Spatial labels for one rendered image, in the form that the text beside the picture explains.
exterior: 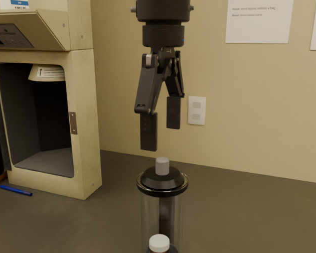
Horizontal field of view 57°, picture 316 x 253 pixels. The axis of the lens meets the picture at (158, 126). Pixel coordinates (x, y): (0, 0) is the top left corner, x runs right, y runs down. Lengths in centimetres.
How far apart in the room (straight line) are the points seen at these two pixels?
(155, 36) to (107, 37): 79
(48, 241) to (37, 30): 54
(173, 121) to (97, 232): 39
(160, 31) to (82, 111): 47
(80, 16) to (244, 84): 62
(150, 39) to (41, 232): 61
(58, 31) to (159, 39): 38
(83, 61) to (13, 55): 22
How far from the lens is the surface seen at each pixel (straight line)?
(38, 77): 97
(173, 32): 51
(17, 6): 87
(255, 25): 112
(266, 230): 90
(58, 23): 83
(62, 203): 101
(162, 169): 59
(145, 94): 47
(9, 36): 91
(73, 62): 87
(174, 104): 62
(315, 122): 117
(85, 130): 93
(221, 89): 115
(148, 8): 51
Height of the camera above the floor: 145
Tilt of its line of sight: 18 degrees down
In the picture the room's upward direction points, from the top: straight up
